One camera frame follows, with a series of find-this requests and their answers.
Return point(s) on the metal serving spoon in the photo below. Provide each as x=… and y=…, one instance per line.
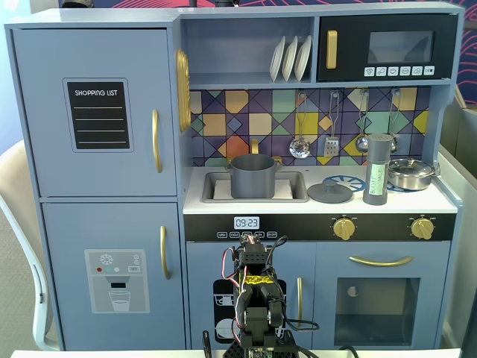
x=393, y=115

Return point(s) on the beige office chair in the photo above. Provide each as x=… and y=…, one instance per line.
x=15, y=179

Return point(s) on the black table clamp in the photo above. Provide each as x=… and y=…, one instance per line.
x=206, y=343

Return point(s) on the steel pot with lid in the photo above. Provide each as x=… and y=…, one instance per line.
x=411, y=175

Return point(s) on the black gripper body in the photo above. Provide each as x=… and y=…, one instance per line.
x=250, y=247

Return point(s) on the white toy plate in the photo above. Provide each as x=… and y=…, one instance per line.
x=288, y=59
x=302, y=57
x=276, y=59

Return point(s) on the robot arm base plate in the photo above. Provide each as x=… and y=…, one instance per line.
x=233, y=350

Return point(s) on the blue toy kitchen unit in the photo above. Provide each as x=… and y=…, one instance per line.
x=242, y=48

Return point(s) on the gold faucet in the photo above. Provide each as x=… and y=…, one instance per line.
x=254, y=146

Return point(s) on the fridge door with shopping list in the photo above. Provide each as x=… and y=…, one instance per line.
x=37, y=149

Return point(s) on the metal slotted spatula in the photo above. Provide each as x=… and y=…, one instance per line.
x=331, y=146

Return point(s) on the gray plastic pot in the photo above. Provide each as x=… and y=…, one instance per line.
x=253, y=179

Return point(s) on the gray pot lid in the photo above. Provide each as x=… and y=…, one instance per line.
x=329, y=193

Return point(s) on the metal skimmer spoon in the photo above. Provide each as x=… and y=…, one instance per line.
x=299, y=148

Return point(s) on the gray salt shaker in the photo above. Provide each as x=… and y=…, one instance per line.
x=376, y=156

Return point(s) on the metal ladle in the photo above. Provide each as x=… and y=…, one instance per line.
x=361, y=143

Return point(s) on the motor controller board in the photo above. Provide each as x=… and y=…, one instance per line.
x=259, y=353

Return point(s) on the oven door with window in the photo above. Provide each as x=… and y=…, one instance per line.
x=328, y=268

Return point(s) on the gray sink basin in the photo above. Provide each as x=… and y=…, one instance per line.
x=208, y=186

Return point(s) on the gold stove knob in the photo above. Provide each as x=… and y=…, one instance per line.
x=343, y=228
x=422, y=228

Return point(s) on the cupboard door with dishwasher print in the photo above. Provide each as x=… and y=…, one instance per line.
x=201, y=268

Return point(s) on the freezer door with dispenser print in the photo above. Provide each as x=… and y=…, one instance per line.
x=67, y=238

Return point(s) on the black microwave door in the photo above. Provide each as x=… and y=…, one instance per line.
x=350, y=44

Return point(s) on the gold toy telephone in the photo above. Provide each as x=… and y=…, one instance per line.
x=182, y=89

